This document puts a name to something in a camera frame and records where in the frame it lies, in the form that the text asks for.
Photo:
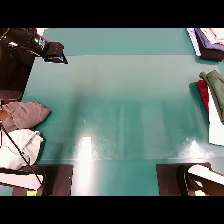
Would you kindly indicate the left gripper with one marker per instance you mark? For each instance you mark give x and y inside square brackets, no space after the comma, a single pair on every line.
[55,52]

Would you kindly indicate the green shirt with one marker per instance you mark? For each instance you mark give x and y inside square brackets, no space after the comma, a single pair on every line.
[216,90]

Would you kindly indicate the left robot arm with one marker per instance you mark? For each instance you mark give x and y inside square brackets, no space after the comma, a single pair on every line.
[15,63]

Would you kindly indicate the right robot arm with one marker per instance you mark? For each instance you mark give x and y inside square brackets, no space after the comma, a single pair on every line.
[205,178]

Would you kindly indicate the brown garment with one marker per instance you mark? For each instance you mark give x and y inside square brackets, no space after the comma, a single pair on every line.
[25,115]

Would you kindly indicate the white garment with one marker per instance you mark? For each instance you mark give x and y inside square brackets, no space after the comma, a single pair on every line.
[216,133]
[20,146]

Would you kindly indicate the red garment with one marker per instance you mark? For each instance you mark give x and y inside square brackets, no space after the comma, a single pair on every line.
[203,95]

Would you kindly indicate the dark garment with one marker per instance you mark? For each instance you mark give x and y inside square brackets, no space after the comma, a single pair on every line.
[213,55]

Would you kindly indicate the pale pink garment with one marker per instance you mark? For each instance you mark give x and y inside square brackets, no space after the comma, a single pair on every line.
[215,34]

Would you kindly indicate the dark arm base plate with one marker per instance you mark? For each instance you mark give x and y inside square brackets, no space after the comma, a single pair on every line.
[60,180]
[166,180]

